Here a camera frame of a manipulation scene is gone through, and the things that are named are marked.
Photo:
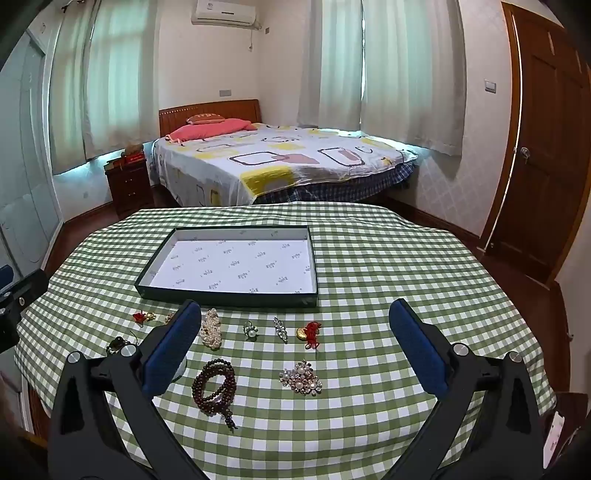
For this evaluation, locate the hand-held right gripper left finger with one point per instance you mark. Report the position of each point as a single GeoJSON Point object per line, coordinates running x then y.
{"type": "Point", "coordinates": [168, 355]}

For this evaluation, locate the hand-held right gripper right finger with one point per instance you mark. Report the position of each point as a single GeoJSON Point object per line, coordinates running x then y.
{"type": "Point", "coordinates": [422, 353]}

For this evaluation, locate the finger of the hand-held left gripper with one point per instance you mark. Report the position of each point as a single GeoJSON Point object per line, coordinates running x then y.
{"type": "Point", "coordinates": [4, 276]}
{"type": "Point", "coordinates": [30, 288]}

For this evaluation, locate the white jade bangle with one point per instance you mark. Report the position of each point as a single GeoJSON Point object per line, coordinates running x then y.
{"type": "Point", "coordinates": [183, 367]}

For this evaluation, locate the red knot ornament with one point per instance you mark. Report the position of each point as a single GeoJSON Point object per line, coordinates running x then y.
{"type": "Point", "coordinates": [141, 317]}

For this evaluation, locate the dark stone pendant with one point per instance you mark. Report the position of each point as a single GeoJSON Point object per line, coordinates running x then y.
{"type": "Point", "coordinates": [116, 344]}

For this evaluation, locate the dark green shallow box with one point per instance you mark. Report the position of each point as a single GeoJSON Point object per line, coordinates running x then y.
{"type": "Point", "coordinates": [231, 267]}

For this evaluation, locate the long crystal brooch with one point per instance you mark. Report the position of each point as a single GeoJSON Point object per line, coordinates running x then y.
{"type": "Point", "coordinates": [280, 329]}

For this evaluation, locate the pearl flower rhinestone brooch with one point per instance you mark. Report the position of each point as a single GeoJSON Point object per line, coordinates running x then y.
{"type": "Point", "coordinates": [300, 378]}

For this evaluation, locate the small gold charm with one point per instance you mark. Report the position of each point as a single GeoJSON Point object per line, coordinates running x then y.
{"type": "Point", "coordinates": [170, 317]}

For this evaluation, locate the green checked tablecloth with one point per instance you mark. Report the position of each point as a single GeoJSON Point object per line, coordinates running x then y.
{"type": "Point", "coordinates": [369, 277]}

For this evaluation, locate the pale wardrobe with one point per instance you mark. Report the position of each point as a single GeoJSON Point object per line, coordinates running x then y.
{"type": "Point", "coordinates": [23, 161]}

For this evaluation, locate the dark wooden nightstand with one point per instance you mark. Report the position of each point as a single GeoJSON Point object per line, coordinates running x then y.
{"type": "Point", "coordinates": [129, 187]}

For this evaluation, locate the white phone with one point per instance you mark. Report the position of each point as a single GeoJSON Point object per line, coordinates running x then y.
{"type": "Point", "coordinates": [553, 438]}

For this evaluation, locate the red box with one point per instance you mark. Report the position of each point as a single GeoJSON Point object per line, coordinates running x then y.
{"type": "Point", "coordinates": [134, 158]}

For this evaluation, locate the brown bundle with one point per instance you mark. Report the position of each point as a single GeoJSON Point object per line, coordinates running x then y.
{"type": "Point", "coordinates": [134, 148]}

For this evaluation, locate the blue plaid bed skirt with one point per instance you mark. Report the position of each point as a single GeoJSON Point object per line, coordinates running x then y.
{"type": "Point", "coordinates": [351, 187]}

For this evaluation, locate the white sheer curtain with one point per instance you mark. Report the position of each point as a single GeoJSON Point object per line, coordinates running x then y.
{"type": "Point", "coordinates": [330, 60]}
{"type": "Point", "coordinates": [411, 74]}
{"type": "Point", "coordinates": [122, 78]}
{"type": "Point", "coordinates": [69, 92]}

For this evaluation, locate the pink pillow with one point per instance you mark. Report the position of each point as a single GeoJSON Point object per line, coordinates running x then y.
{"type": "Point", "coordinates": [207, 130]}

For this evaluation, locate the bed with patterned sheet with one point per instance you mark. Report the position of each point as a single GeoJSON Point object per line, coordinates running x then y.
{"type": "Point", "coordinates": [295, 157]}

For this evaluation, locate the wooden door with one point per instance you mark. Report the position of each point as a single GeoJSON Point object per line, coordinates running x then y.
{"type": "Point", "coordinates": [545, 152]}

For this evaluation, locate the brown cushion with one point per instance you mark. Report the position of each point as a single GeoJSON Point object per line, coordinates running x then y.
{"type": "Point", "coordinates": [205, 118]}

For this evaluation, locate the wooden headboard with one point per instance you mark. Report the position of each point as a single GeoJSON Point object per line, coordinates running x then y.
{"type": "Point", "coordinates": [207, 107]}

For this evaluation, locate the white air conditioner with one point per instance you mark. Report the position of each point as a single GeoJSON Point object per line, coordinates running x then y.
{"type": "Point", "coordinates": [225, 11]}

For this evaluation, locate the wall light switch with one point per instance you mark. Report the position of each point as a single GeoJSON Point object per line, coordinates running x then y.
{"type": "Point", "coordinates": [490, 85]}

